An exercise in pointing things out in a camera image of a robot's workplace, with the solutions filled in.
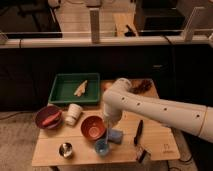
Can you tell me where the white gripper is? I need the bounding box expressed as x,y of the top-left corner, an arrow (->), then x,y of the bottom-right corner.
103,104 -> 122,128

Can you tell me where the silver fork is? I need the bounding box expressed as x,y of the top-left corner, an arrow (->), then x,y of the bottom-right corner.
105,121 -> 110,149

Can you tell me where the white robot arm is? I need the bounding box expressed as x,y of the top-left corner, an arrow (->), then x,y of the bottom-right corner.
102,78 -> 213,143

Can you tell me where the white paper cup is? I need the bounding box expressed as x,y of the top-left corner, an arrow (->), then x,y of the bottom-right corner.
65,104 -> 83,126

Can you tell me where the small steel cup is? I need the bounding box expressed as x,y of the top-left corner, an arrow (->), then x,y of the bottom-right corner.
59,142 -> 73,159

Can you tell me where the orange wooden bowl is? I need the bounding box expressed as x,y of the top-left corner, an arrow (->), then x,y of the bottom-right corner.
81,116 -> 106,141

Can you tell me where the orange fruit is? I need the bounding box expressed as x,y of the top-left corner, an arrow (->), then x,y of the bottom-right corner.
103,82 -> 112,91

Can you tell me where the beige object in tray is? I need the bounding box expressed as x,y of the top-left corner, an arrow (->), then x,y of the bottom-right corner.
74,80 -> 88,97

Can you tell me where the dark brown object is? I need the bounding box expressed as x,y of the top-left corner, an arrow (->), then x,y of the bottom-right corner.
131,79 -> 152,94

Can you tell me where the green plastic tray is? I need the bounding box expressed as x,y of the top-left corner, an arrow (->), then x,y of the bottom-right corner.
48,73 -> 101,106

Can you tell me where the red sausage toy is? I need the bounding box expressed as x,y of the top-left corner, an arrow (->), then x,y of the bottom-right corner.
42,112 -> 61,127

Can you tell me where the dark red bowl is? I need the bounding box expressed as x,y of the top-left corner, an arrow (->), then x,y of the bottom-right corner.
35,105 -> 62,129

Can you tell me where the black tool on bench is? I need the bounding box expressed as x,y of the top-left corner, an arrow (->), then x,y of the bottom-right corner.
124,25 -> 136,37

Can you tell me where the black cable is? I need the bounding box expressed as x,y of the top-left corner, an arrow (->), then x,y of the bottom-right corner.
161,34 -> 194,164

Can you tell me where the white horizontal rail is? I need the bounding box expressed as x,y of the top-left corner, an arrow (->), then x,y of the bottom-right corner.
0,35 -> 213,49

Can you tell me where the grey upright post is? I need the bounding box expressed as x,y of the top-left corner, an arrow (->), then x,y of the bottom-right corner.
90,8 -> 100,43

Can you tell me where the white slanted bracket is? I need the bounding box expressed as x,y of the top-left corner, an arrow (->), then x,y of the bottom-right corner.
182,6 -> 205,42

